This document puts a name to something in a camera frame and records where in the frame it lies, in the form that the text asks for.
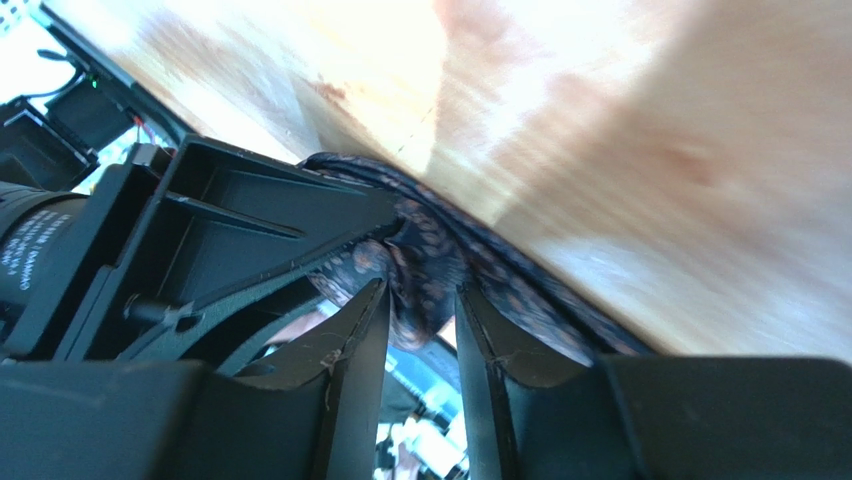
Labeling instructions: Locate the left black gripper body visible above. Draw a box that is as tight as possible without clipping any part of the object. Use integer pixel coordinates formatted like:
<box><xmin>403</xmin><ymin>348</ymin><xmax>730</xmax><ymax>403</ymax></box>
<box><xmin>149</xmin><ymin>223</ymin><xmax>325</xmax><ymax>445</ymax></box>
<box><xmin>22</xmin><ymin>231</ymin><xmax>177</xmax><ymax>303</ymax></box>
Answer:
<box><xmin>1</xmin><ymin>182</ymin><xmax>88</xmax><ymax>320</ymax></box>

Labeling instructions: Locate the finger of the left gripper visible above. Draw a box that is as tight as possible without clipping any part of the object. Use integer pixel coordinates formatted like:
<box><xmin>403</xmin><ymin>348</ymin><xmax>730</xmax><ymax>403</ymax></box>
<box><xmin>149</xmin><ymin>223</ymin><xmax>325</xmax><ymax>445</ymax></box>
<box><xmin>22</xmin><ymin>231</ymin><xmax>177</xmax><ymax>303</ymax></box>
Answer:
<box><xmin>1</xmin><ymin>136</ymin><xmax>396</xmax><ymax>370</ymax></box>

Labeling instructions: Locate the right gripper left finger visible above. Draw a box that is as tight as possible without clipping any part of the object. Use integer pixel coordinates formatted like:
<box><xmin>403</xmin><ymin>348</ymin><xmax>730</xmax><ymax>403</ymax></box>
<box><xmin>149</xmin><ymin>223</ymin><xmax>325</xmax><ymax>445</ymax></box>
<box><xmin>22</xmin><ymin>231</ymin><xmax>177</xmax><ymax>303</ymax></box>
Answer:
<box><xmin>1</xmin><ymin>280</ymin><xmax>390</xmax><ymax>479</ymax></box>

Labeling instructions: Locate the dark blue paisley tie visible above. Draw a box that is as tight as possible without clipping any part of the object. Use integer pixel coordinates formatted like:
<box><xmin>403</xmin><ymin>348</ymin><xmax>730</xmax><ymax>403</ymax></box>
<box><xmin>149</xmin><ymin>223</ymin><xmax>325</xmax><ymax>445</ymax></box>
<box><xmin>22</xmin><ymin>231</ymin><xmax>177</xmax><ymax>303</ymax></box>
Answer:
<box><xmin>300</xmin><ymin>152</ymin><xmax>652</xmax><ymax>365</ymax></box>

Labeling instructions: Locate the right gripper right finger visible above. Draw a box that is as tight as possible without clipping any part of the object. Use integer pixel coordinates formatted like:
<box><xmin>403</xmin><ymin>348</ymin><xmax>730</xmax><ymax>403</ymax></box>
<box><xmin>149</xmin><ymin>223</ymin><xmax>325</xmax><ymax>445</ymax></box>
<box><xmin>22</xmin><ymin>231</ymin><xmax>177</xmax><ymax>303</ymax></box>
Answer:
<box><xmin>456</xmin><ymin>287</ymin><xmax>851</xmax><ymax>479</ymax></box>

